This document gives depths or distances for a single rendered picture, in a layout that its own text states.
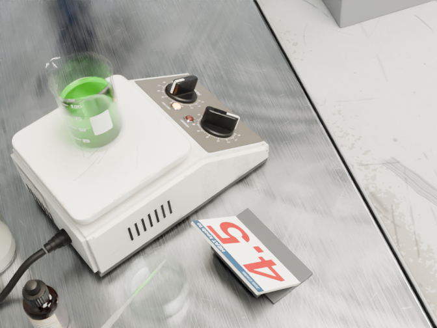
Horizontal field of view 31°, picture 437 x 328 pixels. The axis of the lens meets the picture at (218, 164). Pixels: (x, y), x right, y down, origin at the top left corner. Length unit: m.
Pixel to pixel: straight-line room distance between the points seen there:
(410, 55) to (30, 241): 0.43
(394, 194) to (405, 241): 0.05
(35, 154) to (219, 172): 0.16
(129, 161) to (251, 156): 0.12
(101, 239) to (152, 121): 0.11
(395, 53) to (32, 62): 0.39
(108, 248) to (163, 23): 0.32
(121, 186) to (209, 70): 0.24
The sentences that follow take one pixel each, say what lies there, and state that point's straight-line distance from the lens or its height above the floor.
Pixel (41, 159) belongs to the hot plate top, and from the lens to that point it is 0.69.
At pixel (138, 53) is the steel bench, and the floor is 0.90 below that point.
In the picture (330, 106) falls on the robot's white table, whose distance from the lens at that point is 0.81.
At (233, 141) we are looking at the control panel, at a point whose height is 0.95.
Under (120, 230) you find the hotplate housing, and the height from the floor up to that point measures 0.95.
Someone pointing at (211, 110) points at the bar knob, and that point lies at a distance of 0.72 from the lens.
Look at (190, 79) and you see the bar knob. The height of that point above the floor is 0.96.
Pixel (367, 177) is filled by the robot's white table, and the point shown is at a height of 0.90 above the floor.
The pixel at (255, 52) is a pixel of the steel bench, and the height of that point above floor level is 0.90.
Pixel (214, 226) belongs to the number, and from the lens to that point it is 0.69.
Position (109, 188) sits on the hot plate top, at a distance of 0.66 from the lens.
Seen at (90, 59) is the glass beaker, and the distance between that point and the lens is 0.67.
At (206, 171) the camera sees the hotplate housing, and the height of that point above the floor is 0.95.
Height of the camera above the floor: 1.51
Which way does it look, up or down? 53 degrees down
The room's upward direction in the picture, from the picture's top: 8 degrees counter-clockwise
